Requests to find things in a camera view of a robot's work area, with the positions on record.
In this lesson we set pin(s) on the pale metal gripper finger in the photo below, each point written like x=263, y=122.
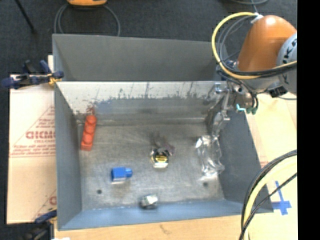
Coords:
x=225, y=119
x=216, y=125

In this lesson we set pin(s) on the clear plastic bottle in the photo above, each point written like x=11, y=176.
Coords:
x=208, y=156

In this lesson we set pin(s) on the grey metal bin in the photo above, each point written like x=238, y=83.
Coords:
x=140, y=59

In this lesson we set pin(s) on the small grey-green crumpled object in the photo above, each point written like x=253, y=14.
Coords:
x=149, y=201

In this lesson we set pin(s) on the blue plastic cylinder piece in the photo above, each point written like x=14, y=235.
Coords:
x=120, y=173

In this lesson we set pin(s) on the orange-red studded toy block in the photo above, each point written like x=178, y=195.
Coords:
x=89, y=132

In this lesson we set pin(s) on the cardboard board with red print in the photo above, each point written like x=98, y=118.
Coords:
x=30, y=139

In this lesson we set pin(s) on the black cylinder on white bracket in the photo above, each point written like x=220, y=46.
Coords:
x=278, y=91

